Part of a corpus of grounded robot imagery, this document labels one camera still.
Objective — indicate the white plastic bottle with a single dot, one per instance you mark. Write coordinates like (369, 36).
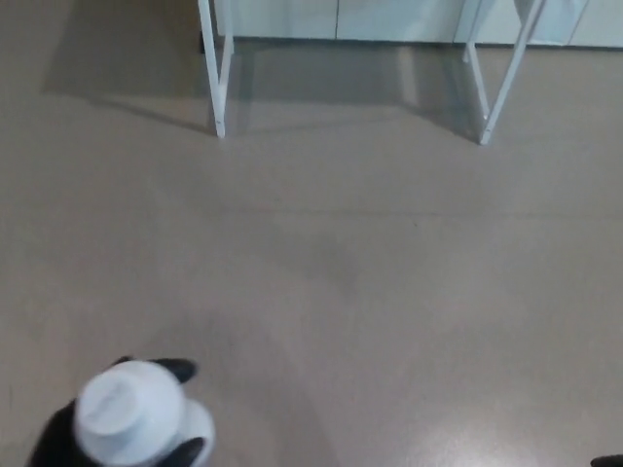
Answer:
(141, 413)

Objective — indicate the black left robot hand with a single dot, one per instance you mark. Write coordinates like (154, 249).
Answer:
(54, 433)

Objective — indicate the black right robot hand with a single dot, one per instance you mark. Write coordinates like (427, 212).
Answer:
(609, 461)

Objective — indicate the white cabinet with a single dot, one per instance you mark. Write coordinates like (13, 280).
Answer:
(399, 19)

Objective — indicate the white metal table leg frame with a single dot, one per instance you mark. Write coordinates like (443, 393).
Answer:
(496, 92)
(215, 68)

